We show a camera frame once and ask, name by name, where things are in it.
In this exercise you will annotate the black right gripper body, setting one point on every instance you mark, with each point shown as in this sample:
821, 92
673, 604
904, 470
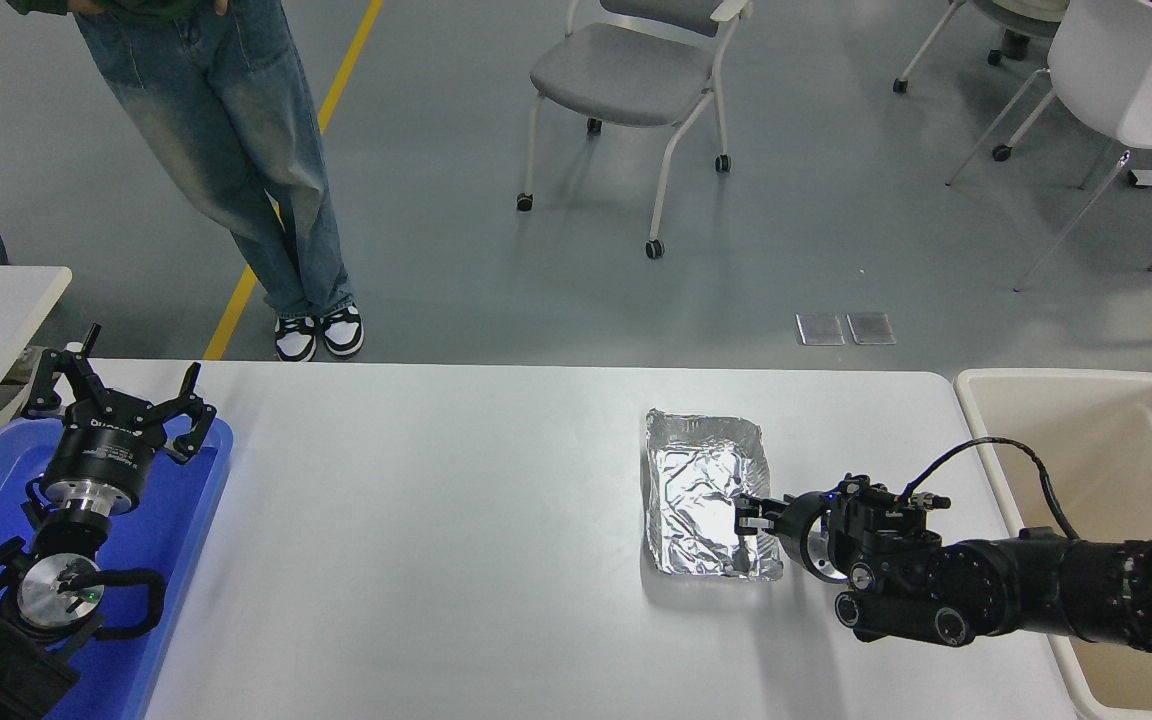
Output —
784, 525

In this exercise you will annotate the silver foil tray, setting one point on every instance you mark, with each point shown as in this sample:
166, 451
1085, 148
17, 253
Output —
696, 480

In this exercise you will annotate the grey padded wheeled chair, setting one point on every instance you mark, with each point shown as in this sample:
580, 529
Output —
626, 75

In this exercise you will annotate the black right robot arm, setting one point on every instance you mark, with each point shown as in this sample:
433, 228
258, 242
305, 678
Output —
1036, 590

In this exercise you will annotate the white-framed wheeled chair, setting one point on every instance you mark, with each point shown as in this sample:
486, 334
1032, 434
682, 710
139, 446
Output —
900, 86

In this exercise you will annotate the blue plastic tray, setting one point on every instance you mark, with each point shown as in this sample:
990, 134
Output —
176, 520

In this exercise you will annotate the large pale plastic bin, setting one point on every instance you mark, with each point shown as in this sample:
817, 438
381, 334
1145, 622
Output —
1096, 450

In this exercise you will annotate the person's right hand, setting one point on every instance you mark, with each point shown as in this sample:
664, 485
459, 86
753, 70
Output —
88, 6

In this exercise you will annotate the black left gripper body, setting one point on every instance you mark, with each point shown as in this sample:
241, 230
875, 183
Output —
101, 450

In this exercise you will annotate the metal floor plate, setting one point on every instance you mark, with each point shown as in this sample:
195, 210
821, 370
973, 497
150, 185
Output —
821, 330
871, 328

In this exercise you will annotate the white plastic shell chair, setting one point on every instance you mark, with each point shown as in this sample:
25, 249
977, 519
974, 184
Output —
1106, 60

